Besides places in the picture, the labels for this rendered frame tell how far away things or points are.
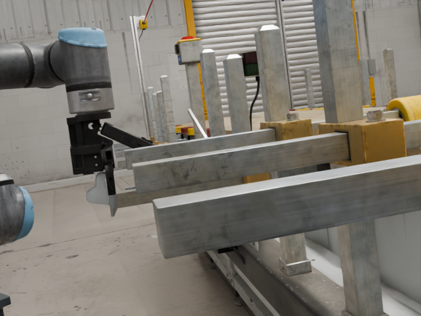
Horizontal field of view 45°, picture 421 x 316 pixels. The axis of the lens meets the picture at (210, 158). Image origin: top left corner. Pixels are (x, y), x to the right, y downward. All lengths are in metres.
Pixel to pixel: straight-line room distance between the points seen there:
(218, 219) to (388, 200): 0.11
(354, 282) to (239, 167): 0.22
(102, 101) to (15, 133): 7.65
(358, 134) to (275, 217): 0.28
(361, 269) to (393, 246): 0.36
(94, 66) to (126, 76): 7.73
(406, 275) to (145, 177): 0.61
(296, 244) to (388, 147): 0.37
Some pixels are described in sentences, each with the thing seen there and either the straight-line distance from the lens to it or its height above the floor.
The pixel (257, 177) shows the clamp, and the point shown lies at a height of 0.85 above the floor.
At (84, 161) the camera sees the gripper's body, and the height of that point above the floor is 0.94.
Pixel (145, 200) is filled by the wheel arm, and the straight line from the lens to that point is 1.04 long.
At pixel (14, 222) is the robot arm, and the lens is 1.46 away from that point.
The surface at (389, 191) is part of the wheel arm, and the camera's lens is 0.33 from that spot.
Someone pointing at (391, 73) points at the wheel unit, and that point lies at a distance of 2.62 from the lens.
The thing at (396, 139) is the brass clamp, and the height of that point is 0.95.
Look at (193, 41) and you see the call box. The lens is 1.60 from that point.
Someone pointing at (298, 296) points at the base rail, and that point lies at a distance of 0.83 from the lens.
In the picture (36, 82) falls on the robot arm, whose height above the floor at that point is 1.10.
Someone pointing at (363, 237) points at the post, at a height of 0.83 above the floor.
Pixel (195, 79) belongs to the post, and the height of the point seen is 1.10.
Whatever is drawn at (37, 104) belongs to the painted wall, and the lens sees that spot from 8.63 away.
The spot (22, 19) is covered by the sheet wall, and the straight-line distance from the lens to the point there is 8.79.
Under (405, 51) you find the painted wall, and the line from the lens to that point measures 11.03.
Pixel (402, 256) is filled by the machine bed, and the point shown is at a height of 0.69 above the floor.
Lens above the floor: 1.01
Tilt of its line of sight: 6 degrees down
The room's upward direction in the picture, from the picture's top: 8 degrees counter-clockwise
